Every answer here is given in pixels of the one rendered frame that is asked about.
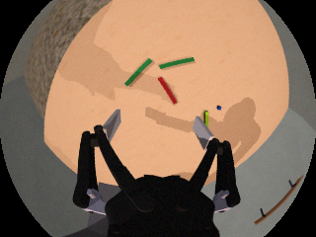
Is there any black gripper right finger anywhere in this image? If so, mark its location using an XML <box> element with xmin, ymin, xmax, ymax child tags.
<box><xmin>174</xmin><ymin>116</ymin><xmax>241</xmax><ymax>212</ymax></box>

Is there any red rod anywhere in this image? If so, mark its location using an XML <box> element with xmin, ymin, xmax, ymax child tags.
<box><xmin>158</xmin><ymin>76</ymin><xmax>178</xmax><ymax>104</ymax></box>

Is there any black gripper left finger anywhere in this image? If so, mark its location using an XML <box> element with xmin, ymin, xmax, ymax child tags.
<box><xmin>73</xmin><ymin>109</ymin><xmax>155</xmax><ymax>214</ymax></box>

